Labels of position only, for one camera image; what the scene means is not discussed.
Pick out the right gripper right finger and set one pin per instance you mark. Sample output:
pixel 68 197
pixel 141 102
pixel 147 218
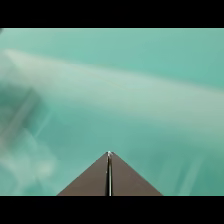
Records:
pixel 128 181

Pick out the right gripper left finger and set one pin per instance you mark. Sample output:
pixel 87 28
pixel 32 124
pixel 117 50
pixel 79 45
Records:
pixel 93 181

